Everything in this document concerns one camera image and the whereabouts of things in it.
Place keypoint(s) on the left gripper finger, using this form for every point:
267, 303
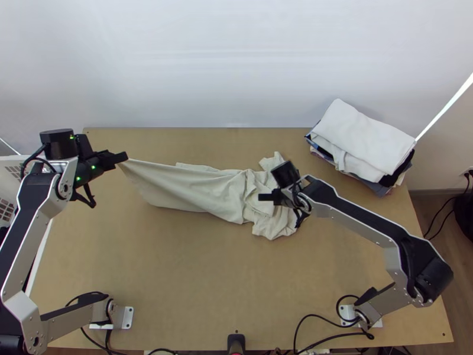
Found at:
120, 158

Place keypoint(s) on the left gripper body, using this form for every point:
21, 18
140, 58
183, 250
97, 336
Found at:
104, 162

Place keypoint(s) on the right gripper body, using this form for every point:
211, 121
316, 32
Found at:
282, 198

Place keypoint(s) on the cream t-shirt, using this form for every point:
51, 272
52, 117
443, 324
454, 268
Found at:
207, 192

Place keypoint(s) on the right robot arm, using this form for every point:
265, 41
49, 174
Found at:
362, 216

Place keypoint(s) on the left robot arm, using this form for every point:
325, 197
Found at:
35, 214

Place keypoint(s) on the pile of folded clothes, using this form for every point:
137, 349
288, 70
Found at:
364, 148

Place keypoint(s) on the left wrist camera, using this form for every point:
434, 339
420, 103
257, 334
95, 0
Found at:
84, 147

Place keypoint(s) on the white wall socket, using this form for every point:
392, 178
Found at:
466, 173

